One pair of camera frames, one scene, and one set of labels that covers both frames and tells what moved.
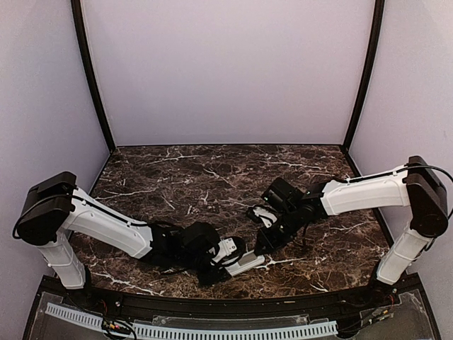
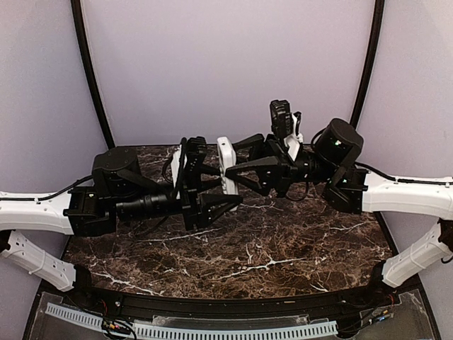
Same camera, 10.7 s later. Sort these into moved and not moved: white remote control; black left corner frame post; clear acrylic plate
Moved: white remote control
Not moved: black left corner frame post; clear acrylic plate
